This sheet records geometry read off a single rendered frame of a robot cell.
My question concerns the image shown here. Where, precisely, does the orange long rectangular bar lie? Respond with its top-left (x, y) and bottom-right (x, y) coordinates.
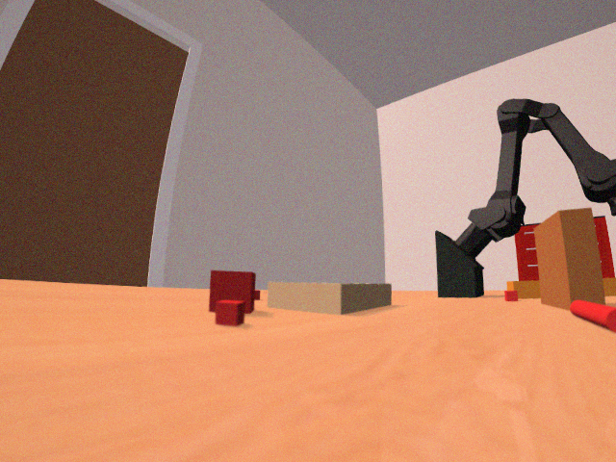
top-left (506, 277), bottom-right (616, 299)

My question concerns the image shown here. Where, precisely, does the red cylinder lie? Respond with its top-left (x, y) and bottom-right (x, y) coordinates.
top-left (570, 300), bottom-right (616, 333)

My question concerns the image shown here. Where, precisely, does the brown block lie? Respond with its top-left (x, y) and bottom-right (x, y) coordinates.
top-left (533, 207), bottom-right (605, 311)

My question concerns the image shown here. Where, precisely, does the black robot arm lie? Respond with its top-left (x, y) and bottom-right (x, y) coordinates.
top-left (451, 98), bottom-right (616, 262)

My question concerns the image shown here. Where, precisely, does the tan flat board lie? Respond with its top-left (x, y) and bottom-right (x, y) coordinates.
top-left (267, 282), bottom-right (392, 316)

